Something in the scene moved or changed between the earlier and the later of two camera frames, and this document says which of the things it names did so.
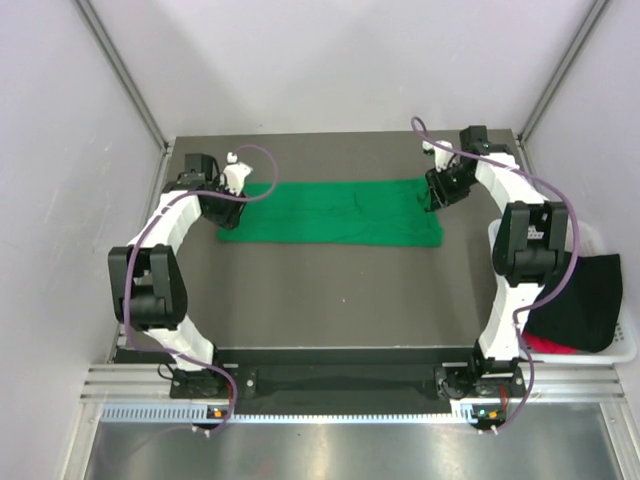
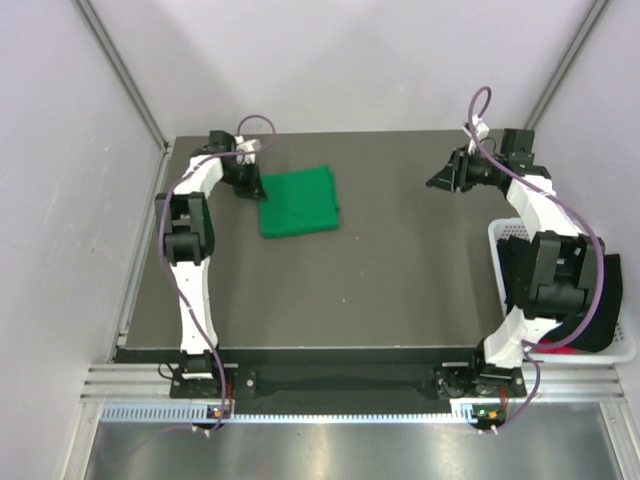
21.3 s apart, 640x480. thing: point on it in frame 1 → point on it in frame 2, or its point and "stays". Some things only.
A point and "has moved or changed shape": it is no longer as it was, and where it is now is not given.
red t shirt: (542, 345) stays
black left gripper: (230, 218) → (254, 187)
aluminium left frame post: (131, 87) stays
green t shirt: (392, 213) has moved or changed shape
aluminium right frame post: (562, 69) stays
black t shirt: (586, 316) stays
